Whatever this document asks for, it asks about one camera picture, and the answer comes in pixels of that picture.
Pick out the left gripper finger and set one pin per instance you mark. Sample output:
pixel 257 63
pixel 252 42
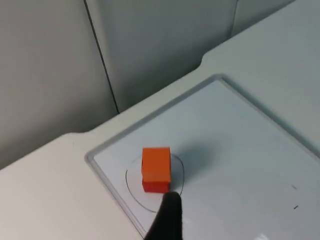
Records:
pixel 168 220

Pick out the orange cube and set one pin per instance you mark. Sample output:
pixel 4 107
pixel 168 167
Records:
pixel 156 165

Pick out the red cube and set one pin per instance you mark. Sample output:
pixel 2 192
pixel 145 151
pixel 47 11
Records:
pixel 155 187

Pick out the grey-framed whiteboard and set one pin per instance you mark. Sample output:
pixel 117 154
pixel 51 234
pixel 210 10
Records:
pixel 237 162

